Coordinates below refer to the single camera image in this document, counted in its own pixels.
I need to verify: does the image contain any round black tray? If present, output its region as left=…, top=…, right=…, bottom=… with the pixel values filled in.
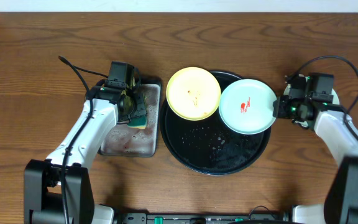
left=160, top=71, right=271, bottom=175

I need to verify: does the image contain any rectangular black soapy tray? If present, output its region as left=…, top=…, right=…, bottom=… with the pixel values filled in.
left=99, top=77, right=162, bottom=157

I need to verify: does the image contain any light blue plate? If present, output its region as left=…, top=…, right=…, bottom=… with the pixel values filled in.
left=219, top=79, right=277, bottom=135
left=283, top=84, right=340, bottom=129

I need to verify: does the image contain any left black cable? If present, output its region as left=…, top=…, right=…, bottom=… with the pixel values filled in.
left=57, top=55, right=110, bottom=224

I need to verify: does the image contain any yellow plate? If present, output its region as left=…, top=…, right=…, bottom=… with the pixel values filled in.
left=166, top=67, right=221, bottom=121

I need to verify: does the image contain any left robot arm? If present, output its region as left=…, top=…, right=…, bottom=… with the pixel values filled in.
left=24, top=62, right=146, bottom=223

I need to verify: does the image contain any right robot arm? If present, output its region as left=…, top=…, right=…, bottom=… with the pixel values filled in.
left=273, top=73, right=358, bottom=223

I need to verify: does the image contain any green yellow sponge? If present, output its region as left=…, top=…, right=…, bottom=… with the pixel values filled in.
left=127, top=77, right=147, bottom=129

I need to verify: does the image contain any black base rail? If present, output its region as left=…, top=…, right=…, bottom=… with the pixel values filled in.
left=112, top=207, right=292, bottom=224

